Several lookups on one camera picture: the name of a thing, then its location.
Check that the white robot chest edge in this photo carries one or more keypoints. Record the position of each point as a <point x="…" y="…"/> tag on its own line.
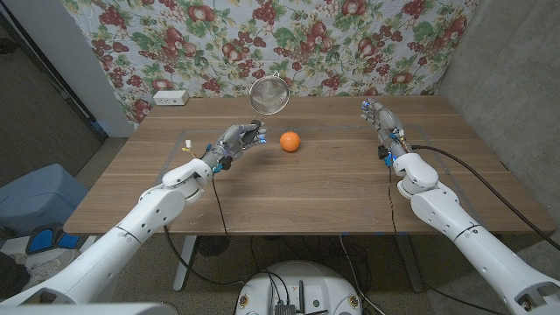
<point x="87" y="310"/>

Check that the white sneaker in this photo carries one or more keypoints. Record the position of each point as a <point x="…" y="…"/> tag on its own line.
<point x="52" y="264"/>

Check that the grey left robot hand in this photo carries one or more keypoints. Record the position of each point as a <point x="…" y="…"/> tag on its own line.
<point x="229" y="142"/>

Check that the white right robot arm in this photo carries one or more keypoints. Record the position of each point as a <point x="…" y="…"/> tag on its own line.
<point x="459" y="227"/>

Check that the blue-grey plastic bin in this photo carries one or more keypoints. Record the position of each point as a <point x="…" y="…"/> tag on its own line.
<point x="39" y="197"/>

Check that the dark grey door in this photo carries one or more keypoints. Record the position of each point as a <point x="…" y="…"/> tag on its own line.
<point x="35" y="122"/>

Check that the blue and black pad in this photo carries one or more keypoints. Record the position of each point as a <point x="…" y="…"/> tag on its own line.
<point x="44" y="238"/>

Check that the black bag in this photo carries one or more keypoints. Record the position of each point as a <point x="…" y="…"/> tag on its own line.
<point x="12" y="275"/>

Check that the floral fruit print backdrop cloth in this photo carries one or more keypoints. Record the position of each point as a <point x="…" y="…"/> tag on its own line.
<point x="328" y="48"/>

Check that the orange fruit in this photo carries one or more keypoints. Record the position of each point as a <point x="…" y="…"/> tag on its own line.
<point x="290" y="142"/>

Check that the white power strip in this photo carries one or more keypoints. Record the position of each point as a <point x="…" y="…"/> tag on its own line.
<point x="170" y="98"/>

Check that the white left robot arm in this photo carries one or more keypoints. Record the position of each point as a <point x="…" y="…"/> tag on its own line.
<point x="131" y="236"/>

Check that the round black fan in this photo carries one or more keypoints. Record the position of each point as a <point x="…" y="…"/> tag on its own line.
<point x="213" y="246"/>

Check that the grey table leg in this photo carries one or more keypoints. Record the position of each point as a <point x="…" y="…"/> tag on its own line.
<point x="411" y="267"/>

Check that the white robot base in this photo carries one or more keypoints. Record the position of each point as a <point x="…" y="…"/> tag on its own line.
<point x="324" y="289"/>

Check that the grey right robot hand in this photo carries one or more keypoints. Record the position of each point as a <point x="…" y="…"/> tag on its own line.
<point x="387" y="124"/>

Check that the white table leg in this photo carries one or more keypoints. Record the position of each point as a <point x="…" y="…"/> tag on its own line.
<point x="184" y="267"/>

